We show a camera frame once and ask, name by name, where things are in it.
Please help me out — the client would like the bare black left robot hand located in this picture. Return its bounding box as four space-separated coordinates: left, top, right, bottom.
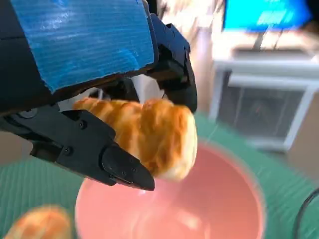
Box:
0 0 199 192

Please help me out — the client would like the striped oblong toy bread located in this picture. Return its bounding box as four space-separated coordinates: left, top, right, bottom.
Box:
72 97 199 180

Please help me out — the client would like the round toy bread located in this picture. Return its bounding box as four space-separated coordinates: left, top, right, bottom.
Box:
3 204 73 239

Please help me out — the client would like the pink bowl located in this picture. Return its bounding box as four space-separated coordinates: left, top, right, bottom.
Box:
74 144 266 239

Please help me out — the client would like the green cutting mat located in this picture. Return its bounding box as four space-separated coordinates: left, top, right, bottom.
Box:
0 111 319 239

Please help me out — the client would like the monitor with blue screen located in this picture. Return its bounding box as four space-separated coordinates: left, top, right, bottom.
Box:
222 0 314 50

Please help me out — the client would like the white cabinet with mesh panel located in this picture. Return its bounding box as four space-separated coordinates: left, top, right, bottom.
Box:
208 53 319 152

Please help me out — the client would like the long black robot cable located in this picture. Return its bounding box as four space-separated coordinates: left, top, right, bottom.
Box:
293 188 319 239

